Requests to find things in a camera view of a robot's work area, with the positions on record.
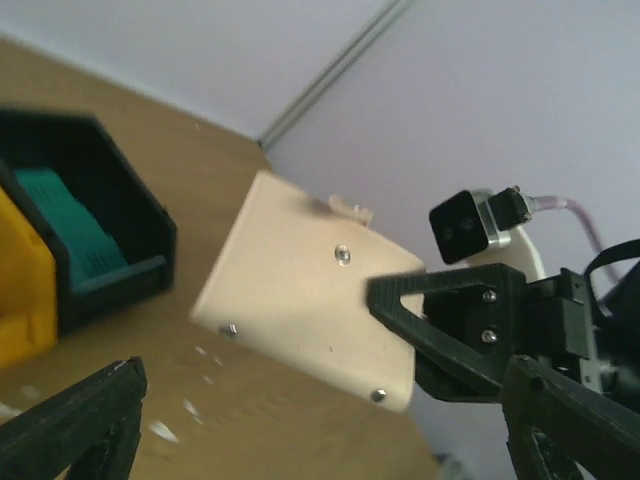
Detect right aluminium corner post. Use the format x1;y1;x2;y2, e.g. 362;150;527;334
257;0;414;151

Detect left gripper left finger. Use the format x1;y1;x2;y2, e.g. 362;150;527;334
1;357;147;480

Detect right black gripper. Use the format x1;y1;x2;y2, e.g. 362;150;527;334
367;264;639;400

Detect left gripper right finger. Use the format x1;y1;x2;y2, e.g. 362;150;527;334
502;356;639;479

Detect orange bin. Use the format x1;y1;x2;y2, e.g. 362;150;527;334
0;192;58;368

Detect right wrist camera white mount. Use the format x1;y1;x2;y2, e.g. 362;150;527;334
428;185;546;279

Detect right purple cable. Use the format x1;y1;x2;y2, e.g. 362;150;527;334
529;193;621;281

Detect black bin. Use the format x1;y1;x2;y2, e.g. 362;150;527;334
1;106;177;335

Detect teal cards stack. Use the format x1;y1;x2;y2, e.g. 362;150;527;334
14;169;131;291

